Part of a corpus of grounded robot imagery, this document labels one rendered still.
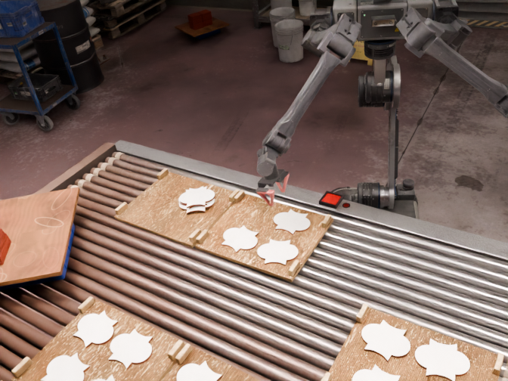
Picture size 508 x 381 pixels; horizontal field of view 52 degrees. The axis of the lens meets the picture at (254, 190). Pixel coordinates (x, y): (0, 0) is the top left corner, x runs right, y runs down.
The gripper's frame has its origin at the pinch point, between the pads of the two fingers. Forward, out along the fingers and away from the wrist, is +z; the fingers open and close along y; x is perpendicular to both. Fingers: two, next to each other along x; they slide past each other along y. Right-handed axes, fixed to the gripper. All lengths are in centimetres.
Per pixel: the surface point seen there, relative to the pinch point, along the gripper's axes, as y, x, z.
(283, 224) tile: -1.9, -0.8, 11.3
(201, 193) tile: 0.1, 36.7, 1.4
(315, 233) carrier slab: -0.7, -13.3, 14.5
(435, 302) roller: -14, -59, 26
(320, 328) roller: -38, -30, 22
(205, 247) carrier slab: -23.3, 20.6, 9.1
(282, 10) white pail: 389, 205, 14
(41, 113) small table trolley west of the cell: 129, 320, 17
